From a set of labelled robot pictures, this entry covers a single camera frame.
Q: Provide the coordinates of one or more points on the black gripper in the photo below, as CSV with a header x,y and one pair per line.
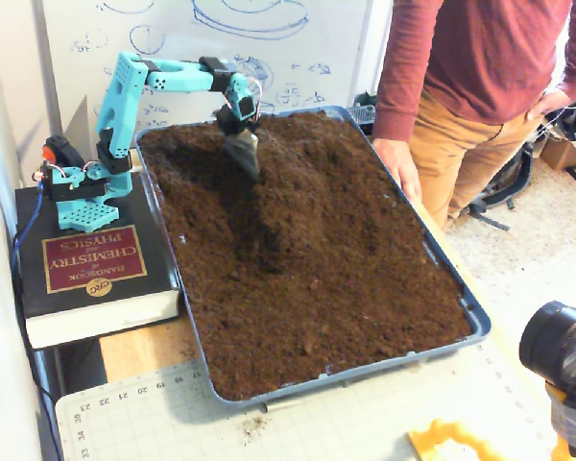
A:
x,y
231,126

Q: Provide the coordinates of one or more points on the blue tray of soil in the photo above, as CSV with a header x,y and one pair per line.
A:
x,y
317,278

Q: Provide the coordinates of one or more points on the person's right forearm red sleeve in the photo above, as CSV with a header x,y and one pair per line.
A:
x,y
396,110

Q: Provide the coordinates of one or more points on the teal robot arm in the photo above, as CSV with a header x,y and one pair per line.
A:
x,y
120,105

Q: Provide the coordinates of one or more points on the person's right hand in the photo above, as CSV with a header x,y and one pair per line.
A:
x,y
400,165

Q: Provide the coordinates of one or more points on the person's left hand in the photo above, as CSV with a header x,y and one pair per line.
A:
x,y
552,103

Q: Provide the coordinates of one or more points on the whiteboard with blue drawings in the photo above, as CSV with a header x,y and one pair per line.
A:
x,y
293,53

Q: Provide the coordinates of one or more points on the blue mesh basket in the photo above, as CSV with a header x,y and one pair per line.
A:
x,y
362,113

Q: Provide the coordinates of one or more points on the black chemistry handbook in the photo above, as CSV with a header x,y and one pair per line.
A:
x,y
96,259

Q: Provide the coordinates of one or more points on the person in red shirt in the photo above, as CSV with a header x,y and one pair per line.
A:
x,y
480,57

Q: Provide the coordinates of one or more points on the metal rod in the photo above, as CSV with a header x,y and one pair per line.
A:
x,y
283,405

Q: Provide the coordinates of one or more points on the black backpack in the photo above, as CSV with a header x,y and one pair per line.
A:
x,y
504,182

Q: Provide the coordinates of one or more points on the grey-green cutting mat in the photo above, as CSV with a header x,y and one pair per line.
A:
x,y
317,432

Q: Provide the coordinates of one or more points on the blue plastic tray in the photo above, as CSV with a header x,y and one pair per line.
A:
x,y
481,326

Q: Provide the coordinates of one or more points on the yellow plastic object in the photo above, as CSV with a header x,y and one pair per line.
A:
x,y
427,439

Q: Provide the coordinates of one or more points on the black camera lens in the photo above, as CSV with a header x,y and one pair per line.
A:
x,y
554,343

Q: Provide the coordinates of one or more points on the grey taped camera stand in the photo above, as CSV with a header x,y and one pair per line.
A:
x,y
573,422

